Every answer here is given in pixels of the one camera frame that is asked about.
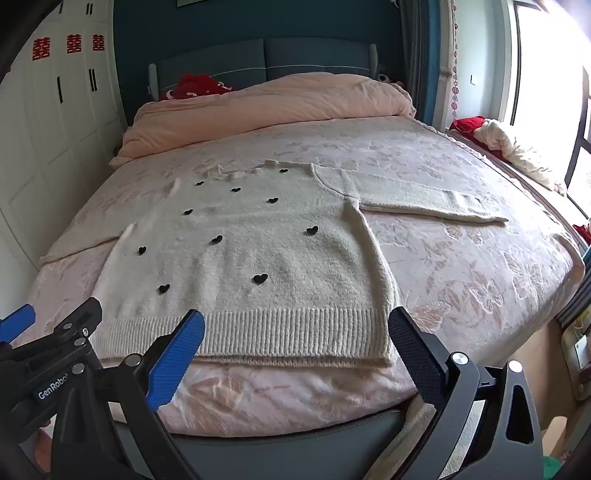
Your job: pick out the blue grey curtain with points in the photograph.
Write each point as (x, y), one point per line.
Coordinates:
(420, 55)

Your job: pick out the grey bed rail post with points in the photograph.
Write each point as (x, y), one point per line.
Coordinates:
(374, 60)
(153, 81)

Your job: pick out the white fluffy blanket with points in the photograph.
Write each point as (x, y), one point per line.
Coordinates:
(517, 147)

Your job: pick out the cream sweater with black hearts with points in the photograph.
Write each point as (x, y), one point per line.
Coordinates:
(277, 258)

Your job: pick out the red cloth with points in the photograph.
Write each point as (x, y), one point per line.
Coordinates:
(466, 125)

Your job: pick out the blue grey bed footboard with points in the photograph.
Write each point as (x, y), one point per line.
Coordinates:
(286, 452)

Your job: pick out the pink duvet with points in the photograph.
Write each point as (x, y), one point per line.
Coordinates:
(277, 101)

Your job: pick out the white wardrobe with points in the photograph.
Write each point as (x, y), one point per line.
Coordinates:
(69, 120)

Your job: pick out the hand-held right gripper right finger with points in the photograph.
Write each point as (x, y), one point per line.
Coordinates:
(415, 355)

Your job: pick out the white storage box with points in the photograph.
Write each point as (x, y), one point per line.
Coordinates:
(577, 350)

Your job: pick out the window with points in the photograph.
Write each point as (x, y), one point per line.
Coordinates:
(549, 69)

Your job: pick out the red paper decoration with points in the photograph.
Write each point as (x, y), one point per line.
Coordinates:
(98, 42)
(41, 49)
(74, 44)

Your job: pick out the blue upholstered headboard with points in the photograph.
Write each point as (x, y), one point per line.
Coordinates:
(300, 57)

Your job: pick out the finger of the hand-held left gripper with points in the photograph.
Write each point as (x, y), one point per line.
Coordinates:
(69, 325)
(18, 318)

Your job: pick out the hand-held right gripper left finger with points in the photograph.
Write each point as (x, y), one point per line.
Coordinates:
(178, 360)

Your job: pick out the bed with pink floral cover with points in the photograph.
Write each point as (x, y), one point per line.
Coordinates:
(461, 258)

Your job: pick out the green cloth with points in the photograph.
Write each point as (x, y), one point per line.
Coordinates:
(554, 468)

